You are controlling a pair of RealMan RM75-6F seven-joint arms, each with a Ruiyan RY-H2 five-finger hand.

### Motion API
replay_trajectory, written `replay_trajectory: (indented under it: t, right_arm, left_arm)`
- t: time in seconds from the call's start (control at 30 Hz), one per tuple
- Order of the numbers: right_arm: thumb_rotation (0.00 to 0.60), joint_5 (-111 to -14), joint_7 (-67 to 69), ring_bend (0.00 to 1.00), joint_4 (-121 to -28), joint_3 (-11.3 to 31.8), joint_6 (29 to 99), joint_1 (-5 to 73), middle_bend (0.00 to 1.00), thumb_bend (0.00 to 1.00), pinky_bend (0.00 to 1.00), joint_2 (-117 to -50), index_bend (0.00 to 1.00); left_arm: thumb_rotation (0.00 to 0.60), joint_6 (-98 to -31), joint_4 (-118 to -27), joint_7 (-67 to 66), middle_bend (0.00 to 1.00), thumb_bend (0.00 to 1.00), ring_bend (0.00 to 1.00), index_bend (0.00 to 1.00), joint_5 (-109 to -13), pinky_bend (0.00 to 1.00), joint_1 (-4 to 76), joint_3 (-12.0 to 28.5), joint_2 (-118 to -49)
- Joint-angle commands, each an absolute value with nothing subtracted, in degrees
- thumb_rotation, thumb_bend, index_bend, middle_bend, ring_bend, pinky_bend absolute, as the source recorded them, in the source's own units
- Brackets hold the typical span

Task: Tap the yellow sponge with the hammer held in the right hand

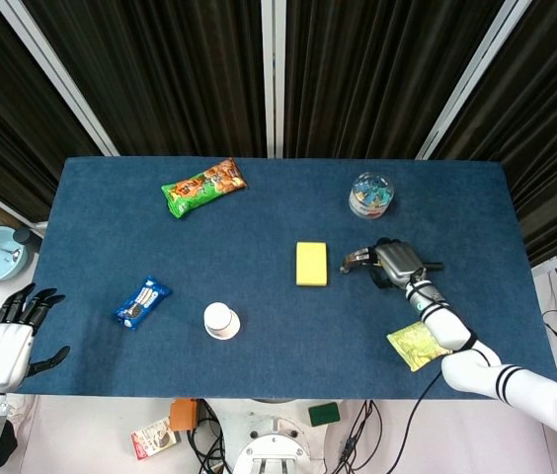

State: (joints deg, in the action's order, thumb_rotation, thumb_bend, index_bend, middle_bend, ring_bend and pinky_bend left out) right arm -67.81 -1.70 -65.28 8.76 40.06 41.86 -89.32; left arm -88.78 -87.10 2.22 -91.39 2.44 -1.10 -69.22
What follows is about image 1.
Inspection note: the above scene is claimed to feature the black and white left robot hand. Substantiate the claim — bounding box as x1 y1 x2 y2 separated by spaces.
0 282 71 395

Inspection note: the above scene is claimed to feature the silver and black right robot hand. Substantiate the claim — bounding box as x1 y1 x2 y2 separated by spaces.
366 238 431 292

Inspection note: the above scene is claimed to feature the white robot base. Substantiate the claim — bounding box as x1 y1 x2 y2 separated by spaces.
231 398 328 474

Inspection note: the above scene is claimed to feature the yellow sponge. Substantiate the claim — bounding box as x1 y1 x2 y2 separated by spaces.
294 240 332 288

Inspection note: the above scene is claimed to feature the clear jar of binder clips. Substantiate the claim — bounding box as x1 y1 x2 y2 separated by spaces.
348 171 395 220

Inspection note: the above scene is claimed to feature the yellow green snack packet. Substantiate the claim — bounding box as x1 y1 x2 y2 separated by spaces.
386 320 453 373

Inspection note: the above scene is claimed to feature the black cup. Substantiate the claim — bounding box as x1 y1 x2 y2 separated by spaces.
13 227 42 254

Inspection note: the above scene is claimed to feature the blue tablecloth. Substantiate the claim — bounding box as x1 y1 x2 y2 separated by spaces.
15 156 557 400

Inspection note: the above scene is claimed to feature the blue cookie pack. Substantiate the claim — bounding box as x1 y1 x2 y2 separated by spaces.
112 276 174 332

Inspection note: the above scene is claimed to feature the red white snack box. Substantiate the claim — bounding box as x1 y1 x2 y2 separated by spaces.
129 416 182 462

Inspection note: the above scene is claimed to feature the white paper cup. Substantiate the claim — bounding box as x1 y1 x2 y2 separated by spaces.
202 301 242 342

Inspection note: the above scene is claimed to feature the orange box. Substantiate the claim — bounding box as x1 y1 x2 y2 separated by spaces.
169 398 201 432

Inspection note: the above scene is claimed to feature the green orange snack bag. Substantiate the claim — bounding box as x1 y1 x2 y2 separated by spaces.
160 157 249 220

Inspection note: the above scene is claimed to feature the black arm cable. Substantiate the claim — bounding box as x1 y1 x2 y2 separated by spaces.
395 340 491 474

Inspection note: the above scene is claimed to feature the white partition frame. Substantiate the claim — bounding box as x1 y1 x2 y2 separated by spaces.
260 0 287 160
0 0 120 158
414 0 532 161

